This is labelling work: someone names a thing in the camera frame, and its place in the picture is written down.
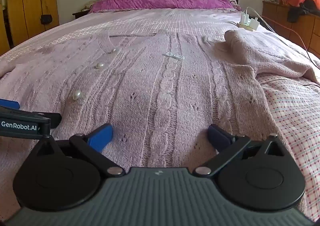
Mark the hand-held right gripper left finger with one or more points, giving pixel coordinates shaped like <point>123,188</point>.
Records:
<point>100,137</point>

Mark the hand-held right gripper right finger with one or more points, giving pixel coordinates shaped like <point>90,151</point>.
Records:
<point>218,137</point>

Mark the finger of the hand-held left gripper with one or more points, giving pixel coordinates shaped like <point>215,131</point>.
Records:
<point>8,104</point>
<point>37,114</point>

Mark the pink knit sweater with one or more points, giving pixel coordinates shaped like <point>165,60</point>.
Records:
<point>160,86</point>

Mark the small black hanging pouch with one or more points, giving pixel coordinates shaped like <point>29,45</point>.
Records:
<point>46,19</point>

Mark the yellow wooden wardrobe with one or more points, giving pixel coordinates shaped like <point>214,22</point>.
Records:
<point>27,3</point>

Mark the dark wooden nightstand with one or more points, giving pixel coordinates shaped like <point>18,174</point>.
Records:
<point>80,14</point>

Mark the power strip with white chargers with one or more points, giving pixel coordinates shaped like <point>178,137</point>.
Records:
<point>248,22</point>

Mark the pale cloth on nightstand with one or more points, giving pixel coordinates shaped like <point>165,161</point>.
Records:
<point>88,5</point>

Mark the checkered pink bedsheet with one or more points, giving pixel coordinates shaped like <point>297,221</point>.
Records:
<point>187,18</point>

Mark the brown wooden dresser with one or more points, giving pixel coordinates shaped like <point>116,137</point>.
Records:
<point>275,13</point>

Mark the magenta pillow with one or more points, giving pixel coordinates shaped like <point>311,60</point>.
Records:
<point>162,1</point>

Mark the black clothing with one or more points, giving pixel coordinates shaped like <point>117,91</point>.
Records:
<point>300,11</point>

